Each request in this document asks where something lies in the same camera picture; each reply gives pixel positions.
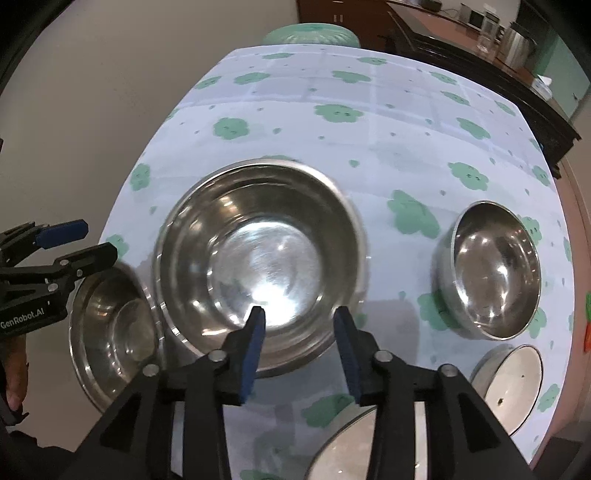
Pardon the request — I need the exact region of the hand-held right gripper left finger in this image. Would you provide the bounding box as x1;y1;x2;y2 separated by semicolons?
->
69;305;269;480

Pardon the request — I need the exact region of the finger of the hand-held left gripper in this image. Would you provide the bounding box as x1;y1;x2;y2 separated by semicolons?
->
0;242;118;303
0;220;89;266

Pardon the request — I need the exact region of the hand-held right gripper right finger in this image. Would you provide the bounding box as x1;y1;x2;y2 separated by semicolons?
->
332;305;541;480

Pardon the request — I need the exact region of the medium steel bowl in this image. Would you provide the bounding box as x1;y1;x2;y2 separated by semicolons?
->
68;265;169;414

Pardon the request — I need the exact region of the large steel bowl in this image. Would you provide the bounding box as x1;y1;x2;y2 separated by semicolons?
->
152;159;370;379

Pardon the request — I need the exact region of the small steel bowl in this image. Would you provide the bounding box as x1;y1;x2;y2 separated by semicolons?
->
436;200;542;341

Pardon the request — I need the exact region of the person's left hand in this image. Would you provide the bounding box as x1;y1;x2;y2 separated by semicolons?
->
0;332;29;414

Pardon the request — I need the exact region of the person's dark clothing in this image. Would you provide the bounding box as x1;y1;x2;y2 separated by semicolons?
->
0;427;88;480

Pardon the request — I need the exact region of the green flower printed tablecloth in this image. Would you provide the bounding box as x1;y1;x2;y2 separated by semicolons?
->
95;41;575;480

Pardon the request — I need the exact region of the green round stool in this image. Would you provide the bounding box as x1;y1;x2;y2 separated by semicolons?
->
262;23;362;48

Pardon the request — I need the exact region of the dark wooden sideboard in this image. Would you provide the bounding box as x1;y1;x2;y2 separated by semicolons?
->
383;0;583;181

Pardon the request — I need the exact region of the brown wooden cabinet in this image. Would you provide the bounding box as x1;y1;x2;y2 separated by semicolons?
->
295;0;393;40

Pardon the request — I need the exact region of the steel kettle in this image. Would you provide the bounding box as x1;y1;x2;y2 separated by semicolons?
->
501;22;536;68

